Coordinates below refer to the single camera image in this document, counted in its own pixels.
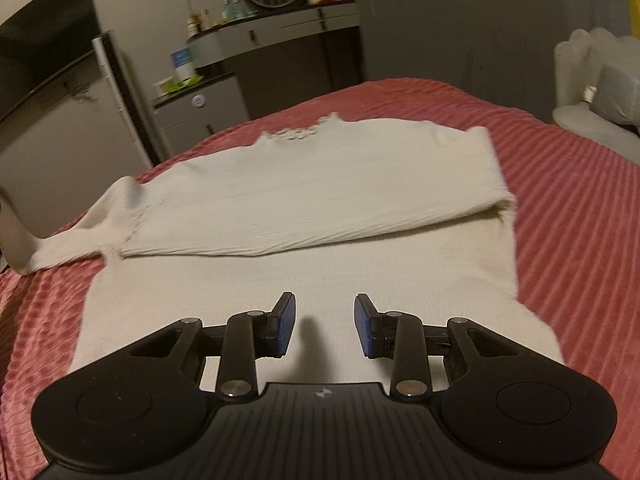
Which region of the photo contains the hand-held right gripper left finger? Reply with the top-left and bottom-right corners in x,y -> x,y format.
127,291 -> 297,402

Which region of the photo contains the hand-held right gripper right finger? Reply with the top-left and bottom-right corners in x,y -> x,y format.
353,292 -> 512,401

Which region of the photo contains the white knit sweater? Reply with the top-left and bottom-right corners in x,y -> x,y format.
15,112 -> 567,403

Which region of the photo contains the grey mini fridge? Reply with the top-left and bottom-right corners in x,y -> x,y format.
152,74 -> 249,160

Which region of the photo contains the pink ribbed bedspread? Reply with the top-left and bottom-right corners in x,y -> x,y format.
0,77 -> 640,480

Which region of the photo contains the white tower appliance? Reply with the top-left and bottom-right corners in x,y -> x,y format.
91,31 -> 168,171

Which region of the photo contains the grey vanity desk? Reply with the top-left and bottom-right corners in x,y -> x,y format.
186,1 -> 365,122

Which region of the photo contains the blue white canister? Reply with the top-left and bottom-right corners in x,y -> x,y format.
170,48 -> 194,82

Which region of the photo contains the row of cosmetic bottles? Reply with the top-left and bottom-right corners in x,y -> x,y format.
185,0 -> 248,33

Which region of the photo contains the white armchair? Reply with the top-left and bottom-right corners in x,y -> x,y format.
551,27 -> 640,138

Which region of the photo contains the grey cushion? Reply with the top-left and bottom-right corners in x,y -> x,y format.
589,64 -> 640,128

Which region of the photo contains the black flat television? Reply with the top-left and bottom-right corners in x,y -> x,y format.
0,0 -> 103,128

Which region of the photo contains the yellow curtain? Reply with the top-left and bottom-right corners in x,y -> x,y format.
620,0 -> 640,41

